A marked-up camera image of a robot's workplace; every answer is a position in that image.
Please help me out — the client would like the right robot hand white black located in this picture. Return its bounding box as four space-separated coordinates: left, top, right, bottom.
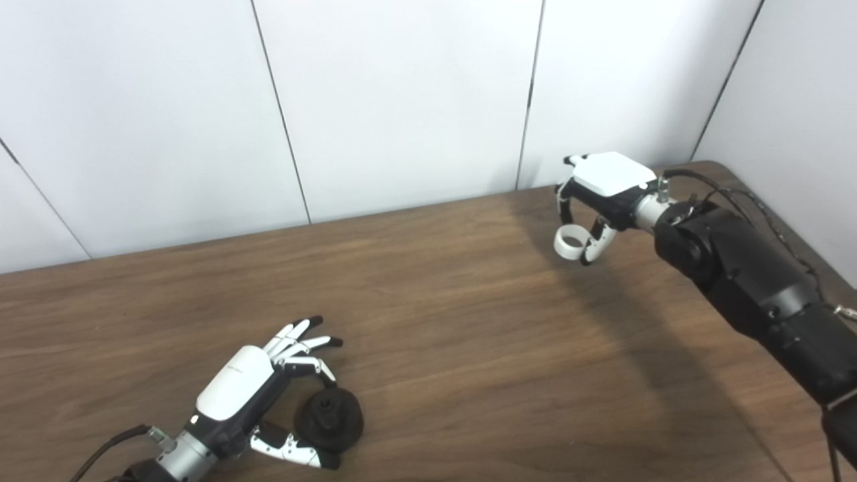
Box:
554 151 658 266

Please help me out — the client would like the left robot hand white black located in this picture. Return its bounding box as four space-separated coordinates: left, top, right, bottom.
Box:
184 316 344 471

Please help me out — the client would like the white ring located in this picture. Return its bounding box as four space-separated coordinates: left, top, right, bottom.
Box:
553 225 590 260

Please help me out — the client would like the round black part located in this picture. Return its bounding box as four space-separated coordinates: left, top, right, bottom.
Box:
293 387 365 453

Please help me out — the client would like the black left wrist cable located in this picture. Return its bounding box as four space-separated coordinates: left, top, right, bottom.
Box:
67 424 176 482

